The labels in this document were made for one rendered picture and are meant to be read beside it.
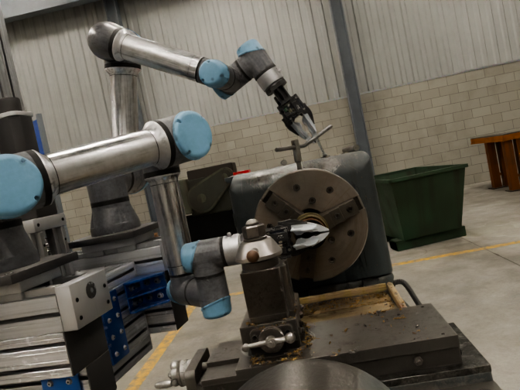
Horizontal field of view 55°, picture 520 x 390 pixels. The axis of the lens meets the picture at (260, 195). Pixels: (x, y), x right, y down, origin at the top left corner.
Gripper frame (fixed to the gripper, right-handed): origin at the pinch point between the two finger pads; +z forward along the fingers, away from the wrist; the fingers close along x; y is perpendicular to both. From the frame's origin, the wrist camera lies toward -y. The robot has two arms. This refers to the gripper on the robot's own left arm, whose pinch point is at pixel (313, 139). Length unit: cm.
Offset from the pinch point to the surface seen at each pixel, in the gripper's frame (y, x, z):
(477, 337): -151, 15, 151
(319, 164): 0.5, -3.0, 7.3
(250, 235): 76, -19, 9
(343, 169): 2.3, 2.0, 12.7
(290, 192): 18.0, -14.0, 8.6
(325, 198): 18.0, -7.3, 15.5
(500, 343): -137, 22, 155
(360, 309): 37, -15, 41
